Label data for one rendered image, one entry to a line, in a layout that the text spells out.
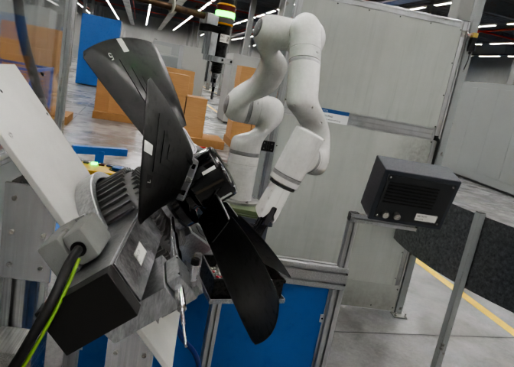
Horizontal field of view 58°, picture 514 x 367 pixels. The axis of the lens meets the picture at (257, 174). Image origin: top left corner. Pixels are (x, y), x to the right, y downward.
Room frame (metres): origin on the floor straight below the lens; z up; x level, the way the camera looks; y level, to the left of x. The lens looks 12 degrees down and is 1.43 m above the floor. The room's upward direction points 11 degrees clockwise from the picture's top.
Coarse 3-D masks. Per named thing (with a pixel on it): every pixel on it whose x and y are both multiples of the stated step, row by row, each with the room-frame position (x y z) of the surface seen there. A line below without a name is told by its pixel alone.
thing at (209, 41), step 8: (208, 16) 1.04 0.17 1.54; (216, 16) 1.06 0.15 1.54; (200, 24) 1.07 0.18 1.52; (208, 24) 1.04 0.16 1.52; (216, 24) 1.06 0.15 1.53; (208, 32) 1.06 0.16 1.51; (216, 32) 1.05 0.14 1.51; (208, 40) 1.06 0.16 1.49; (216, 40) 1.06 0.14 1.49; (208, 48) 1.05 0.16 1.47; (208, 56) 1.06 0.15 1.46; (232, 64) 1.08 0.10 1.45
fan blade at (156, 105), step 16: (160, 96) 0.75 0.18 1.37; (160, 112) 0.74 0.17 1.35; (144, 128) 0.68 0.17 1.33; (160, 128) 0.73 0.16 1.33; (176, 128) 0.80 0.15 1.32; (144, 144) 0.67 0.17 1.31; (160, 144) 0.73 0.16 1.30; (176, 144) 0.80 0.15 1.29; (144, 160) 0.66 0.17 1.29; (160, 160) 0.73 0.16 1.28; (176, 160) 0.80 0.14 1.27; (144, 176) 0.66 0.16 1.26; (160, 176) 0.74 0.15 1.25; (176, 176) 0.82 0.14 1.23; (144, 192) 0.66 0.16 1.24; (160, 192) 0.75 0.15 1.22; (176, 192) 0.84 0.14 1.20; (144, 208) 0.67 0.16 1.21; (160, 208) 0.78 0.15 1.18
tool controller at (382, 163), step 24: (384, 168) 1.46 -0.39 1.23; (408, 168) 1.49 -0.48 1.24; (432, 168) 1.53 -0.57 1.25; (384, 192) 1.46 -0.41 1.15; (408, 192) 1.47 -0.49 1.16; (432, 192) 1.47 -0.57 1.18; (456, 192) 1.49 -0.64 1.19; (384, 216) 1.47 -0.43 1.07; (408, 216) 1.50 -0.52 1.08; (432, 216) 1.50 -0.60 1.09
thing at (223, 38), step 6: (222, 24) 1.07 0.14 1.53; (222, 30) 1.07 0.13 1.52; (228, 30) 1.08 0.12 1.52; (222, 36) 1.07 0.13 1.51; (228, 36) 1.08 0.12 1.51; (222, 42) 1.07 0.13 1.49; (228, 42) 1.08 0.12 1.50; (216, 48) 1.07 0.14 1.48; (222, 48) 1.07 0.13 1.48; (216, 54) 1.07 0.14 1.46; (222, 54) 1.08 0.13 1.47; (216, 66) 1.08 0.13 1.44; (222, 66) 1.08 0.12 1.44; (216, 72) 1.08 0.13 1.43
